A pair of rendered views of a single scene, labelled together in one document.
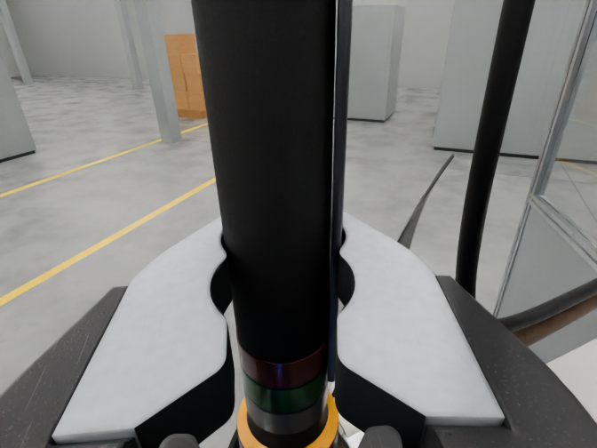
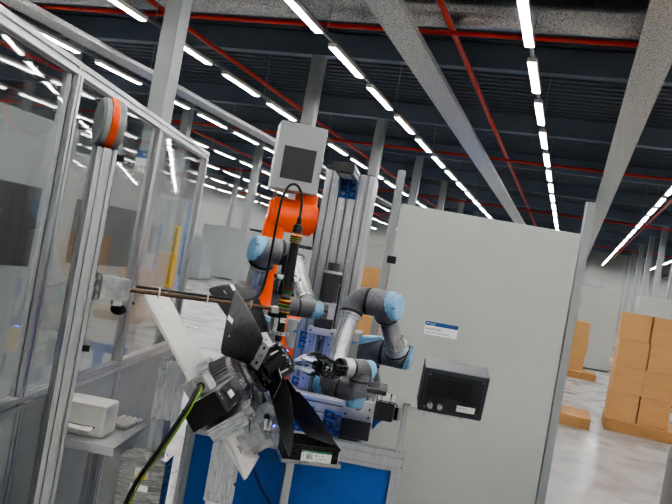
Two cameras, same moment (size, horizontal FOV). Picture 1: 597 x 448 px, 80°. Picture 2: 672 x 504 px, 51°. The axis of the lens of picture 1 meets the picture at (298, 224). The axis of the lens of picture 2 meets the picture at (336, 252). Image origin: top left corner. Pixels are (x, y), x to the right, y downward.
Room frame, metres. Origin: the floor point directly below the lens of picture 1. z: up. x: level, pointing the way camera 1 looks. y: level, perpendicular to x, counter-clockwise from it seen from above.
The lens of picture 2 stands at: (2.69, -0.11, 1.58)
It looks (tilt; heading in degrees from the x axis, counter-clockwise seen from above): 1 degrees up; 174
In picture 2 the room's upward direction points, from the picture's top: 10 degrees clockwise
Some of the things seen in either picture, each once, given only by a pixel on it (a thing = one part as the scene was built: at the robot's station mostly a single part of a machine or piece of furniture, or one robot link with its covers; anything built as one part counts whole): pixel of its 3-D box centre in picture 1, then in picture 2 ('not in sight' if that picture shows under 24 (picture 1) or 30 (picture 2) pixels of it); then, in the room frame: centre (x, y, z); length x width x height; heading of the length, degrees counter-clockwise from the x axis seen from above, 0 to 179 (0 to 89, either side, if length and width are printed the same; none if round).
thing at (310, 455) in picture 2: not in sight; (307, 448); (-0.07, 0.20, 0.84); 0.22 x 0.17 x 0.07; 96
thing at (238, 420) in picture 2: not in sight; (229, 420); (0.43, -0.12, 1.03); 0.15 x 0.10 x 0.14; 81
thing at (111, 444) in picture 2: not in sight; (99, 432); (0.13, -0.55, 0.84); 0.36 x 0.24 x 0.03; 171
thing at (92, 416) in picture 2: not in sight; (85, 415); (0.20, -0.60, 0.91); 0.17 x 0.16 x 0.11; 81
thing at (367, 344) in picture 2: not in sight; (371, 348); (-0.62, 0.48, 1.20); 0.13 x 0.12 x 0.14; 63
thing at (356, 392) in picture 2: not in sight; (352, 392); (-0.12, 0.35, 1.08); 0.11 x 0.08 x 0.11; 63
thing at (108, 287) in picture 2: not in sight; (110, 287); (0.37, -0.56, 1.37); 0.10 x 0.07 x 0.08; 116
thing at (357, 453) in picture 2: not in sight; (294, 441); (-0.24, 0.16, 0.82); 0.90 x 0.04 x 0.08; 81
